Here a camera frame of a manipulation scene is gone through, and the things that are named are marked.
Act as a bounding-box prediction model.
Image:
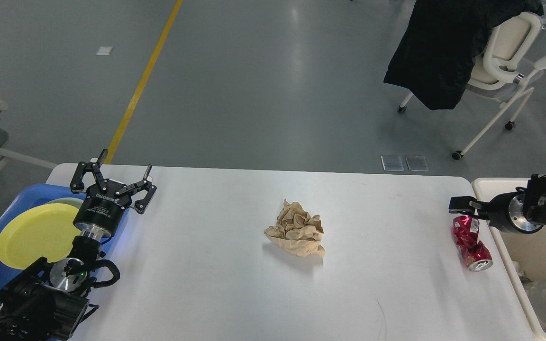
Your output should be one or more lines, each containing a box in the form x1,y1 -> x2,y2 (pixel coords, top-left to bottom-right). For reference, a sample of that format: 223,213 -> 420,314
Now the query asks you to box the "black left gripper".
69,149 -> 157,237

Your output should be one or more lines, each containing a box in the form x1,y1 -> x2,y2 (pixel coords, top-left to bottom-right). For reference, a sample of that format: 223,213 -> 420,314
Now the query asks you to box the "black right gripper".
448,192 -> 527,234

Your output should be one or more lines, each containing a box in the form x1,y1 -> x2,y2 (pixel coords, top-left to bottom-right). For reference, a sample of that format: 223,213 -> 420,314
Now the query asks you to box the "crushed red can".
452,215 -> 493,272

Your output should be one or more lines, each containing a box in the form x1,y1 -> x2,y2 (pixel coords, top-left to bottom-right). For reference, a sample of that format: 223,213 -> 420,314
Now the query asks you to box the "yellow plastic plate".
0,203 -> 80,269

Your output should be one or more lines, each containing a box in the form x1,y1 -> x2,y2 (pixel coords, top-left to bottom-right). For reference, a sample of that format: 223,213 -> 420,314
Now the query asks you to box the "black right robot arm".
448,174 -> 546,234

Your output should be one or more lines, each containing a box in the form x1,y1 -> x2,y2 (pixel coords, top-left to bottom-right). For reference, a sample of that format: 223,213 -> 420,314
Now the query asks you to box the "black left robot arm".
0,149 -> 157,341

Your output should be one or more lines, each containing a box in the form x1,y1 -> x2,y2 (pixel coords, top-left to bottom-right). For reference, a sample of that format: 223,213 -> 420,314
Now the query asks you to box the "clear floor plate right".
405,155 -> 429,172

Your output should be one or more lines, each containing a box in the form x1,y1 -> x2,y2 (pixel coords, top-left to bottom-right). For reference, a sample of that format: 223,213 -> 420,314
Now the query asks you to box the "clear floor plate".
381,155 -> 405,172
405,155 -> 429,172

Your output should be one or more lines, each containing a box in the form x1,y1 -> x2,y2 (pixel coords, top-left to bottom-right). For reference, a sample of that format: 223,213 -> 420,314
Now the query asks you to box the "cream plastic bin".
471,178 -> 546,340

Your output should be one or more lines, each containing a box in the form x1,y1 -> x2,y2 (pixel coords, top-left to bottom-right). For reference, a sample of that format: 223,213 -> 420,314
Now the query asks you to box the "clear floor plate left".
381,155 -> 405,172

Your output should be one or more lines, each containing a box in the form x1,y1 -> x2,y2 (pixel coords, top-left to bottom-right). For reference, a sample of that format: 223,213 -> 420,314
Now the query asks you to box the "blue plastic tray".
0,184 -> 85,290

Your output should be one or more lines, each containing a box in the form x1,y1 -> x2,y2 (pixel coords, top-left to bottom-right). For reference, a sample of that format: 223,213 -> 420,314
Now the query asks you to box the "white office chair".
398,12 -> 546,160

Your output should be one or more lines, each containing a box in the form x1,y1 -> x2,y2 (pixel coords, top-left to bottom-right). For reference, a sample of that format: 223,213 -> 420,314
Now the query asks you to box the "black jacket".
383,0 -> 544,110

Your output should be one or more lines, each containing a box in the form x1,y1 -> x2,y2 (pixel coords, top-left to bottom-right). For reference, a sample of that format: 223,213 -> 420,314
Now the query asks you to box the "crumpled brown paper ball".
264,200 -> 326,257

